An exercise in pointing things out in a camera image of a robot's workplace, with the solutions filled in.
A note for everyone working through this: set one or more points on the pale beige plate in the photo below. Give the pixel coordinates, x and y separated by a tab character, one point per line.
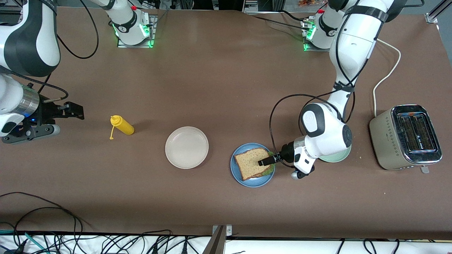
186	147

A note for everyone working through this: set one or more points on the mint green plate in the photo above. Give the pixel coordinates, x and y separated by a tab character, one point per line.
335	158

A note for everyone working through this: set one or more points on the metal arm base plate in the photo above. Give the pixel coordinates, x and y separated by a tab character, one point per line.
310	47
152	28

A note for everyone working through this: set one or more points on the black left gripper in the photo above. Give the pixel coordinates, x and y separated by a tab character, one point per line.
286	151

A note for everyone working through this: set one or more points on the orange object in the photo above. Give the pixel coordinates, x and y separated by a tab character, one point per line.
307	2

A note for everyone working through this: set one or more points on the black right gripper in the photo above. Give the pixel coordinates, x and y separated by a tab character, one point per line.
47	111

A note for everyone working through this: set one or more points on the green lettuce leaf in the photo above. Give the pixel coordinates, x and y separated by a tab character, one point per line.
271	170

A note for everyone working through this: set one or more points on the brown bread slice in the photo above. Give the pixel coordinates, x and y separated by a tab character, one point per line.
250	164

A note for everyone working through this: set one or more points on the aluminium frame rail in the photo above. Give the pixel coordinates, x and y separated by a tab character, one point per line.
431	17

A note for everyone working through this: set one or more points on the yellow squeeze bottle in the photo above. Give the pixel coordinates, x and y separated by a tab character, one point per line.
123	126

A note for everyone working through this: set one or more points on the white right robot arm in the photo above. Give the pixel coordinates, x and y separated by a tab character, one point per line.
31	38

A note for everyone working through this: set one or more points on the grey metal post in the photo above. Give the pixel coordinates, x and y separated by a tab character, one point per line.
216	243

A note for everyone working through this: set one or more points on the blue plate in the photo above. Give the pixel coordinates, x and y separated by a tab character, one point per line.
252	183

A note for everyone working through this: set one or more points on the silver beige toaster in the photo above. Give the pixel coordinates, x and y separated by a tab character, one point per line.
386	141

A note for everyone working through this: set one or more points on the silver metal bracket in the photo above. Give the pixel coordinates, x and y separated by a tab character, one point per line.
229	230

